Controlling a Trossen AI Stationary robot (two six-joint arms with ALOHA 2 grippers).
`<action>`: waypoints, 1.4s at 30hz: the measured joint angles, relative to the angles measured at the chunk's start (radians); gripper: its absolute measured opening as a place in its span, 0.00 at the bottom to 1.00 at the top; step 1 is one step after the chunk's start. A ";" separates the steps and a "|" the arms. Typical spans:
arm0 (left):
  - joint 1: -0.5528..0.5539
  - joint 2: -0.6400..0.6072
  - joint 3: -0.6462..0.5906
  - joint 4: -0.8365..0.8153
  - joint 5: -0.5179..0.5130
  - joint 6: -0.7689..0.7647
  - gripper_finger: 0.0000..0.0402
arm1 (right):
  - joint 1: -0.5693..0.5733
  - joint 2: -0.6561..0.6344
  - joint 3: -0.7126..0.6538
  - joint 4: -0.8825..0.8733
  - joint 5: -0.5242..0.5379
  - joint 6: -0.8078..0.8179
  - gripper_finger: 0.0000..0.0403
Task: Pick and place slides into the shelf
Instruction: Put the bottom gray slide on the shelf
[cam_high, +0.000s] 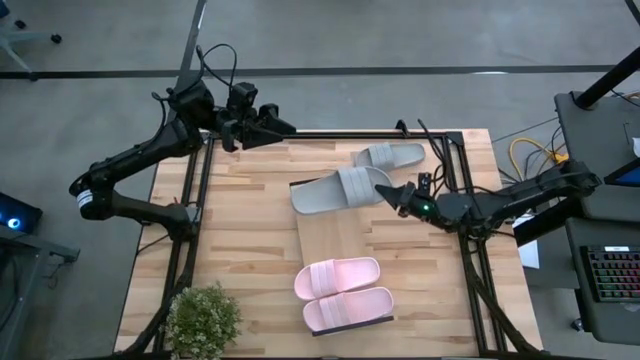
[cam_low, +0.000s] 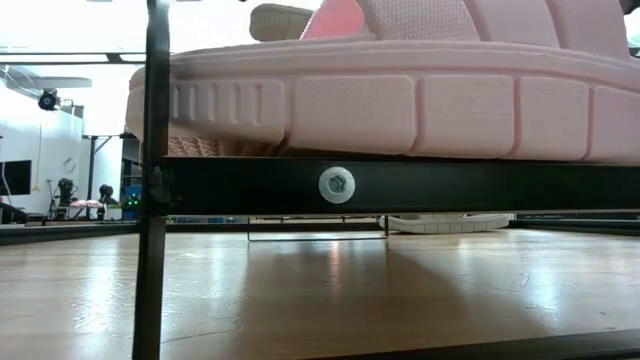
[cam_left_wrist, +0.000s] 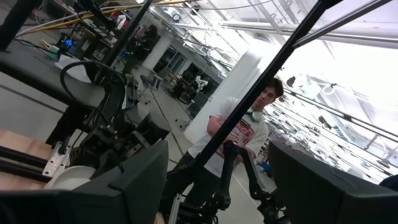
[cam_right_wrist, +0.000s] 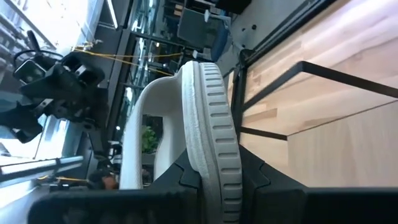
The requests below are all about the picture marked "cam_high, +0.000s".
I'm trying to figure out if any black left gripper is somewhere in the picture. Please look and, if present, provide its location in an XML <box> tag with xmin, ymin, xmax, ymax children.
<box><xmin>217</xmin><ymin>103</ymin><xmax>297</xmax><ymax>153</ymax></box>

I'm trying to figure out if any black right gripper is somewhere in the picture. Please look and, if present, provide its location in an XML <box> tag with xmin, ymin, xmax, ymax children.
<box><xmin>374</xmin><ymin>182</ymin><xmax>451</xmax><ymax>224</ymax></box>

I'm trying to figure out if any grey rubber slide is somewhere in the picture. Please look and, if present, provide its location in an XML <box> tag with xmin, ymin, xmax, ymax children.
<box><xmin>289</xmin><ymin>166</ymin><xmax>395</xmax><ymax>216</ymax></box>
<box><xmin>354</xmin><ymin>142</ymin><xmax>427</xmax><ymax>171</ymax></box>

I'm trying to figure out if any light wooden board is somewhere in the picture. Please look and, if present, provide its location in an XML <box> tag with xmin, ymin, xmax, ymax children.
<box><xmin>289</xmin><ymin>177</ymin><xmax>395</xmax><ymax>337</ymax></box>

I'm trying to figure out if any pink rubber slide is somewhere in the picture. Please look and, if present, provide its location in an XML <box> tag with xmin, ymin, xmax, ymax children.
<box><xmin>293</xmin><ymin>256</ymin><xmax>382</xmax><ymax>302</ymax></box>
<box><xmin>302</xmin><ymin>286</ymin><xmax>395</xmax><ymax>334</ymax></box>

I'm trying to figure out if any white paper sheet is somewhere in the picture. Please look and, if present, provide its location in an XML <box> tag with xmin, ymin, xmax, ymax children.
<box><xmin>517</xmin><ymin>242</ymin><xmax>541</xmax><ymax>270</ymax></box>

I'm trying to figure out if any green potted plant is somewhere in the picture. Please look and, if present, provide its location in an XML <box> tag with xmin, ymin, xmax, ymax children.
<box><xmin>163</xmin><ymin>281</ymin><xmax>245</xmax><ymax>360</ymax></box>

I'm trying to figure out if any grey desk top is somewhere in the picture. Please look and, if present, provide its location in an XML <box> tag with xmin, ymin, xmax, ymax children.
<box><xmin>564</xmin><ymin>217</ymin><xmax>640</xmax><ymax>347</ymax></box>
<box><xmin>553</xmin><ymin>91</ymin><xmax>640</xmax><ymax>224</ymax></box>

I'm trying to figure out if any backlit computer keyboard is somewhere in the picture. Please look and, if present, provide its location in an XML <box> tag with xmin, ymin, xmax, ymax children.
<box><xmin>579</xmin><ymin>244</ymin><xmax>640</xmax><ymax>304</ymax></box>

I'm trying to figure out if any tablet with blue screen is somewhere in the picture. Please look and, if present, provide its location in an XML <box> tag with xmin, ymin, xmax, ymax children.
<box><xmin>603</xmin><ymin>157</ymin><xmax>640</xmax><ymax>189</ymax></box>

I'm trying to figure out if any black pole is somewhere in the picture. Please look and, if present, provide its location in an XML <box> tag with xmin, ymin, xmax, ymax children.
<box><xmin>573</xmin><ymin>45</ymin><xmax>640</xmax><ymax>110</ymax></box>

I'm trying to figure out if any black computer blue light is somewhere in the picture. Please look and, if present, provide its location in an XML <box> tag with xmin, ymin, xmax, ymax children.
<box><xmin>0</xmin><ymin>192</ymin><xmax>44</xmax><ymax>235</ymax></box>

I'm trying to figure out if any grey office chair base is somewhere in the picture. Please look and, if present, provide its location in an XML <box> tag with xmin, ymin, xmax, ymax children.
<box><xmin>0</xmin><ymin>0</ymin><xmax>64</xmax><ymax>82</ymax></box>

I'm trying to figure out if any grey metal side table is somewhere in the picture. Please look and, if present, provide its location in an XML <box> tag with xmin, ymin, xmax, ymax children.
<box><xmin>0</xmin><ymin>224</ymin><xmax>81</xmax><ymax>360</ymax></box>

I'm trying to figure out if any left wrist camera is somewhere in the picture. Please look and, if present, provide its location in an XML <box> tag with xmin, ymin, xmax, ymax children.
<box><xmin>228</xmin><ymin>82</ymin><xmax>260</xmax><ymax>110</ymax></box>

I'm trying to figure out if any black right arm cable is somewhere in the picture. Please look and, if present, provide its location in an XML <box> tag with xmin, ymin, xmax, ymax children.
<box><xmin>417</xmin><ymin>118</ymin><xmax>454</xmax><ymax>194</ymax></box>

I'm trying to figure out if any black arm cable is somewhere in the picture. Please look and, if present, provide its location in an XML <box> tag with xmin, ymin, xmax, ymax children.
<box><xmin>195</xmin><ymin>43</ymin><xmax>239</xmax><ymax>96</ymax></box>
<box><xmin>417</xmin><ymin>118</ymin><xmax>454</xmax><ymax>194</ymax></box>

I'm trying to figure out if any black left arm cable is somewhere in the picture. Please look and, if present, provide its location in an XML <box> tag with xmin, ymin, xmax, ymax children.
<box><xmin>195</xmin><ymin>43</ymin><xmax>239</xmax><ymax>96</ymax></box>

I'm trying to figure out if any black aluminium table frame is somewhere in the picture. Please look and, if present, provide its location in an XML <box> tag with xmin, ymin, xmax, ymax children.
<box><xmin>115</xmin><ymin>119</ymin><xmax>544</xmax><ymax>360</ymax></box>

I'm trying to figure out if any yellow cable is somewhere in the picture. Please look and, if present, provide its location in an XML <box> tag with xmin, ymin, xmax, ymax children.
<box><xmin>508</xmin><ymin>137</ymin><xmax>570</xmax><ymax>181</ymax></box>

